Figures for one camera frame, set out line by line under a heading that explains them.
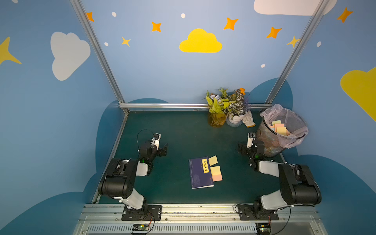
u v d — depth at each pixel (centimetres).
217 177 84
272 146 86
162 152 86
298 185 45
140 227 72
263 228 72
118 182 45
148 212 74
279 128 93
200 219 74
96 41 81
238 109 93
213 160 92
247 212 74
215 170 88
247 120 116
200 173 88
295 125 86
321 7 69
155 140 81
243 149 87
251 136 82
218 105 96
